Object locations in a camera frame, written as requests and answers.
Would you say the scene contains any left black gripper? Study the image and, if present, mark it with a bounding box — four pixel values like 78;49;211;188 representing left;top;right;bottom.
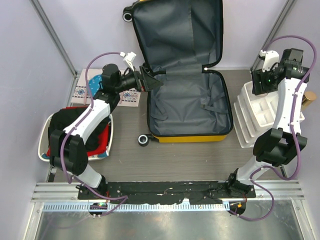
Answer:
114;66;163;94

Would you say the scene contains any white plastic drawer organizer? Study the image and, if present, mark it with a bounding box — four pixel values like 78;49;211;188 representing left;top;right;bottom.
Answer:
232;81;306;149

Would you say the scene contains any clear amber bottle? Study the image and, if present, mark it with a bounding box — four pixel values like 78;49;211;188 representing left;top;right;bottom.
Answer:
301;91;317;111

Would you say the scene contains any yellow Pikachu hard suitcase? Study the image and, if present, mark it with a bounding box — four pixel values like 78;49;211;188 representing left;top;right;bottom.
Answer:
122;0;234;143

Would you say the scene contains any red item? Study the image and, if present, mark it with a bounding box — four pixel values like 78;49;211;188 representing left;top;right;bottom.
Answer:
46;106;111;159

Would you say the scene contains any teal Doraemon towel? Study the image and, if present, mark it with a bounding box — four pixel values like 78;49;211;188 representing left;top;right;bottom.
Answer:
41;107;113;161

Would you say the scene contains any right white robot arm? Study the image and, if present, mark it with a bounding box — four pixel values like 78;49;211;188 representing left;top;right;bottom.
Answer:
225;48;311;198

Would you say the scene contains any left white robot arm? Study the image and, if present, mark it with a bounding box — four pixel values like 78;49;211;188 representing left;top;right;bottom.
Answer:
49;64;163;200

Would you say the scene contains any patterned white placemat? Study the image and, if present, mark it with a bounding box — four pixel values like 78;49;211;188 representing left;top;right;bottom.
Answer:
70;68;141;107

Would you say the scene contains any blue polka dot plate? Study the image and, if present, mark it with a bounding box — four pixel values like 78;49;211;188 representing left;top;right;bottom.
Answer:
88;74;102;96

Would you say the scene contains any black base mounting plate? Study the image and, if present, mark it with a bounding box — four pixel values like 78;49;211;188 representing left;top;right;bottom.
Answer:
77;180;256;204

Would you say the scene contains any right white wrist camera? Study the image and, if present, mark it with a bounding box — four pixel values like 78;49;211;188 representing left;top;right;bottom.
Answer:
259;49;280;73

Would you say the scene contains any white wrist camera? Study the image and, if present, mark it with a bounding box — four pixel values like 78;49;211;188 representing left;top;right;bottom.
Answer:
119;51;137;72
259;49;280;73

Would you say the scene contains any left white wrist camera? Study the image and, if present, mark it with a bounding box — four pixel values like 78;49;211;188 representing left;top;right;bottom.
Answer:
119;51;137;72

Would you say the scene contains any white slotted cable duct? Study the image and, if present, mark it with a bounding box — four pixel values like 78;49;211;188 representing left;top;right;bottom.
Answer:
42;201;230;213

